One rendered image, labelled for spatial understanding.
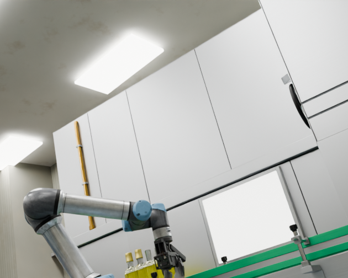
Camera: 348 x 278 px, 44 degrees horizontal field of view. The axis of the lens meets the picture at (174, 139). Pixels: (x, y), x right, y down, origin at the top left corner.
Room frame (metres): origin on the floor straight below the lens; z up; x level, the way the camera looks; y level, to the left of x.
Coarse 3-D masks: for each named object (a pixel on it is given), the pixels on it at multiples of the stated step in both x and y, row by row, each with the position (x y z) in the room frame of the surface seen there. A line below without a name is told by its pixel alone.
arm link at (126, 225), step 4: (124, 220) 1.71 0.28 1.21; (148, 220) 1.75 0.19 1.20; (124, 224) 1.72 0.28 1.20; (128, 224) 1.72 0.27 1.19; (132, 224) 1.71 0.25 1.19; (144, 224) 1.75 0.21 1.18; (148, 224) 1.76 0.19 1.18; (124, 228) 1.73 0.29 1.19; (128, 228) 1.73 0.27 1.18; (132, 228) 1.74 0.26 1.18; (136, 228) 1.74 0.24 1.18; (140, 228) 1.76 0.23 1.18; (144, 228) 1.77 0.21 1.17
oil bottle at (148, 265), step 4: (148, 260) 2.06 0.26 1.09; (152, 260) 2.06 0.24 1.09; (144, 264) 2.06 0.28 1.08; (148, 264) 2.05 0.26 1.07; (152, 264) 2.05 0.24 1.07; (144, 268) 2.06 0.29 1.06; (148, 268) 2.05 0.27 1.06; (152, 268) 2.04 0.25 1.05; (144, 272) 2.07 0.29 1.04; (148, 272) 2.06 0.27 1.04; (148, 276) 2.06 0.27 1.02
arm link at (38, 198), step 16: (32, 192) 1.50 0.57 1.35; (48, 192) 1.49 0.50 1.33; (32, 208) 1.50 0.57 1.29; (48, 208) 1.50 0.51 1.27; (64, 208) 1.52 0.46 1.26; (80, 208) 1.54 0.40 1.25; (96, 208) 1.55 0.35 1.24; (112, 208) 1.57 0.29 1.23; (128, 208) 1.59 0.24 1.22; (144, 208) 1.59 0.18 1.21
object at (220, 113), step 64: (192, 64) 2.01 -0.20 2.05; (256, 64) 1.85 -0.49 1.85; (64, 128) 2.47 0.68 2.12; (128, 128) 2.24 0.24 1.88; (192, 128) 2.06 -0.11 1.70; (256, 128) 1.90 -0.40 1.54; (64, 192) 2.51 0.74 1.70; (128, 192) 2.28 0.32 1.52; (192, 192) 2.08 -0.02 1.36; (320, 192) 1.82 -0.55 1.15
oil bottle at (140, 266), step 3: (138, 264) 2.09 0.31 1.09; (141, 264) 2.08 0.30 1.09; (135, 267) 2.09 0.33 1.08; (138, 267) 2.08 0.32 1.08; (141, 267) 2.08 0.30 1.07; (135, 270) 2.09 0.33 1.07; (138, 270) 2.08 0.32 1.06; (141, 270) 2.08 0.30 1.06; (135, 273) 2.09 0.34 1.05; (138, 273) 2.09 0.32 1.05; (141, 273) 2.08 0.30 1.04; (135, 276) 2.09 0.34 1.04; (138, 276) 2.09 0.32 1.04; (141, 276) 2.08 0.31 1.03; (144, 276) 2.07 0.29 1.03
